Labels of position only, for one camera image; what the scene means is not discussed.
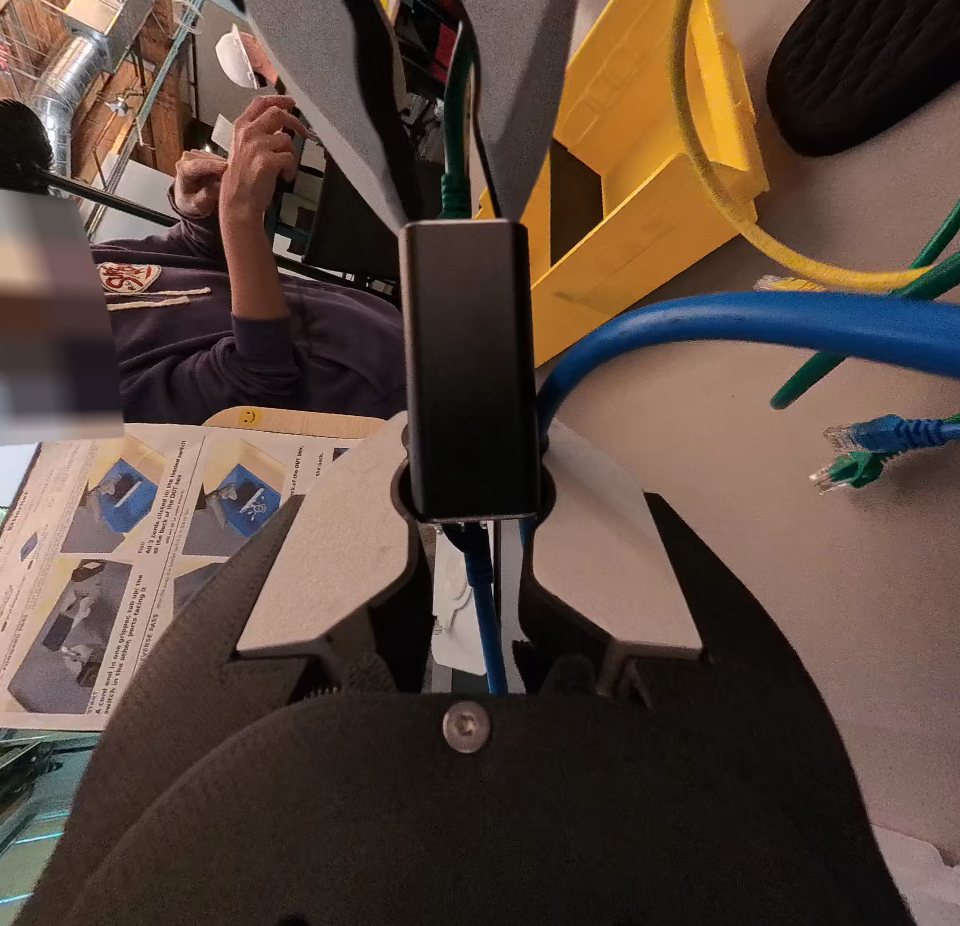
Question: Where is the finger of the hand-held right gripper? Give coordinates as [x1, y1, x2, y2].
[232, 0, 419, 231]
[457, 0, 586, 218]

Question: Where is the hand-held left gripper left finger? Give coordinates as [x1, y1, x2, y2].
[236, 410, 436, 690]

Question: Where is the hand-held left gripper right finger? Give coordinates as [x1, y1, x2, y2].
[517, 416, 705, 690]

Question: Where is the green ethernet cable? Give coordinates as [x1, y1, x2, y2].
[438, 37, 960, 492]

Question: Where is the yellow plastic bin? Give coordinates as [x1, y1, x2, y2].
[474, 0, 770, 364]

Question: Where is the black network switch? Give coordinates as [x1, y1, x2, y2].
[397, 219, 543, 525]

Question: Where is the blue ethernet cable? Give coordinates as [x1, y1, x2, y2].
[442, 290, 960, 694]

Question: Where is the yellow ethernet cable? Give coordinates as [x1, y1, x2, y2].
[669, 0, 939, 294]

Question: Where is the printed instruction sheet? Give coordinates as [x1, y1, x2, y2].
[0, 425, 391, 732]

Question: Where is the black pole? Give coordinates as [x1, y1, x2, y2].
[0, 99, 181, 229]

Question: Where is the black wrist rest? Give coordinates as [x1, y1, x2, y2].
[766, 0, 960, 158]

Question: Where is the silver air duct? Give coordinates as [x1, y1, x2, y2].
[30, 0, 155, 158]

